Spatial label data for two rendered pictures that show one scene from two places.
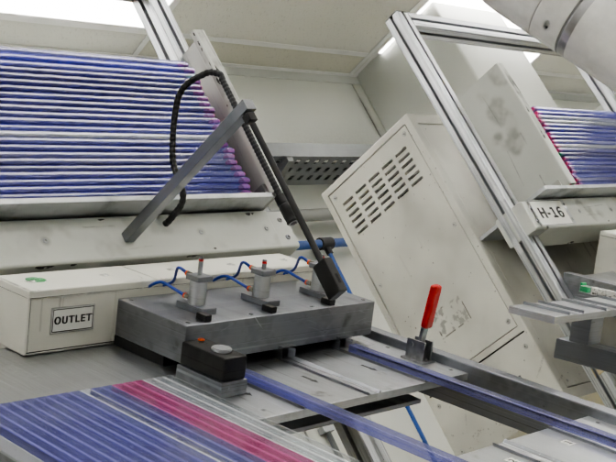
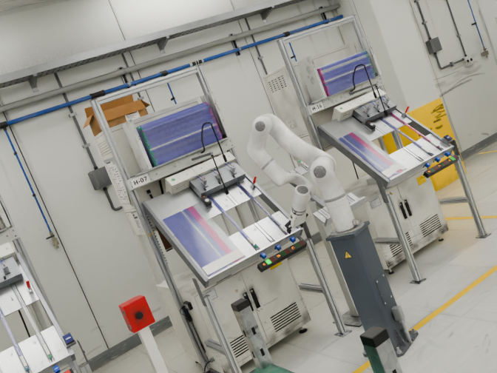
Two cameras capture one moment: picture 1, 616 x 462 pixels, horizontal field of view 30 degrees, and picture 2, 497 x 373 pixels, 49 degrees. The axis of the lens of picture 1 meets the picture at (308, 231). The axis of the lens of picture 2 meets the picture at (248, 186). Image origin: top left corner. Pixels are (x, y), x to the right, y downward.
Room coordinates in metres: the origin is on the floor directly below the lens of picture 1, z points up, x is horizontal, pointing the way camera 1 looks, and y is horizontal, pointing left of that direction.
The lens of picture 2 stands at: (-1.73, -1.38, 1.44)
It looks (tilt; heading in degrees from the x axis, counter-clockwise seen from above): 6 degrees down; 23
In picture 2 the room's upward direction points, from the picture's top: 22 degrees counter-clockwise
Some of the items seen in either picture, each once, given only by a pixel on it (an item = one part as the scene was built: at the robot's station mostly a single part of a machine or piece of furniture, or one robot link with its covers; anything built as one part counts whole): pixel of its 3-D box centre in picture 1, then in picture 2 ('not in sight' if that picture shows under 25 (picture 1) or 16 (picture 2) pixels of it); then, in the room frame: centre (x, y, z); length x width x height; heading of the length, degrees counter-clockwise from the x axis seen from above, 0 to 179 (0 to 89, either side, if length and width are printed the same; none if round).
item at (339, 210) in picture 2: not in sight; (341, 214); (1.11, -0.64, 0.79); 0.19 x 0.19 x 0.18
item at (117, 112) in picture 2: not in sight; (132, 106); (1.56, 0.55, 1.82); 0.68 x 0.30 x 0.20; 140
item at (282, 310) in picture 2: not in sight; (233, 306); (1.48, 0.39, 0.31); 0.70 x 0.65 x 0.62; 140
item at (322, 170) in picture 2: not in sight; (326, 178); (1.08, -0.65, 1.00); 0.19 x 0.12 x 0.24; 2
